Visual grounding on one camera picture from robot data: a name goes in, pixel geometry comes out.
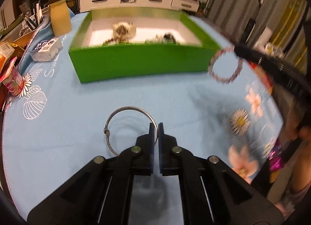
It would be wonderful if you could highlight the yellow bottle brown lid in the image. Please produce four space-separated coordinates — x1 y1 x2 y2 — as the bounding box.
48 0 72 37

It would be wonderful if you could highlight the pink purple bead bracelet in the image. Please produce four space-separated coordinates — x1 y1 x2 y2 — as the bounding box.
208 46 244 85

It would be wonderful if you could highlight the silver bangle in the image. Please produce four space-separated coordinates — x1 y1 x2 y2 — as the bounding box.
103 106 158 156

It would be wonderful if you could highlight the brown bead bracelet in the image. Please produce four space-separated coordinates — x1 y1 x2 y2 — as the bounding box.
102 36 129 45

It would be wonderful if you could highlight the right hand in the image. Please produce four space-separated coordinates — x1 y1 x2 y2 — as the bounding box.
285 99 310 142

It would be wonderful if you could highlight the blue floral tablecloth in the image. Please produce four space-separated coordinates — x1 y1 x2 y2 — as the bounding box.
2 14 283 218

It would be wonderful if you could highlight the pink milk carton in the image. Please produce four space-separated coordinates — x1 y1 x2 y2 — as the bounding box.
1 57 25 96

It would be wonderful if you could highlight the green cardboard box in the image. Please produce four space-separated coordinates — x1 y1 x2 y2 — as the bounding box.
69 7 220 83

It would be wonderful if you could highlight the tissue pack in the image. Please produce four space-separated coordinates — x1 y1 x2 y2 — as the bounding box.
30 38 63 62

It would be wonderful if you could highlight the grey curtain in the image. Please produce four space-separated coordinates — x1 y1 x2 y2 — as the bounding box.
206 0 307 53

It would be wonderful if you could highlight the white wrist watch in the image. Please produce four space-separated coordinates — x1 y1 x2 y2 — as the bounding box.
112 22 136 41

